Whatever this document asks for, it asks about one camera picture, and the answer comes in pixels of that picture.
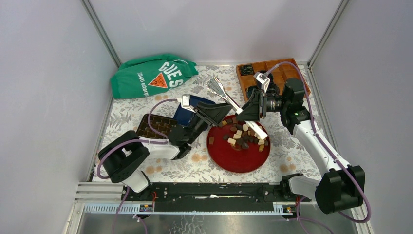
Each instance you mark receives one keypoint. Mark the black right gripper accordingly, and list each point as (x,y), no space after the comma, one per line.
(255,108)

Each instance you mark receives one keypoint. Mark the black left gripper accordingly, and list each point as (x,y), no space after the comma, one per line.
(211,113)

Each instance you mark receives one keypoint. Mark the silver metal tongs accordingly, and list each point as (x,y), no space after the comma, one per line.
(215,86)

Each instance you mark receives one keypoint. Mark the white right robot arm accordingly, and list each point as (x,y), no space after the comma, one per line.
(342,185)

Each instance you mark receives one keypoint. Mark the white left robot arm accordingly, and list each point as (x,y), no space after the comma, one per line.
(120,160)

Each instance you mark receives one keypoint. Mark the white rectangular chocolate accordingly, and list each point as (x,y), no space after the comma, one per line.
(231,141)

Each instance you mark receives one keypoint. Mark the blue chocolate box with tray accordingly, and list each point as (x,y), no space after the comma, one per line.
(159,123)

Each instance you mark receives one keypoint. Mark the blue box lid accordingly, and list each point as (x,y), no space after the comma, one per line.
(184,116)

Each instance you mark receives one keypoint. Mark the red round plate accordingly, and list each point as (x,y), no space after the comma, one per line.
(248,154)

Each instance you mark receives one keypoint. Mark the green printed bag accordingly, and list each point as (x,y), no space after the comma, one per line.
(151,75)

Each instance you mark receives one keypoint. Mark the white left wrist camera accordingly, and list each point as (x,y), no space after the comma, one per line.
(185,103)

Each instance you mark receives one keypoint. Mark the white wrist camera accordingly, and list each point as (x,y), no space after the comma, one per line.
(263,79)
(185,103)

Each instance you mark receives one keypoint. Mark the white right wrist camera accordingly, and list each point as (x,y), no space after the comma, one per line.
(263,79)

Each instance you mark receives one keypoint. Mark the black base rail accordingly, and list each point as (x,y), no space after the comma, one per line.
(212,197)

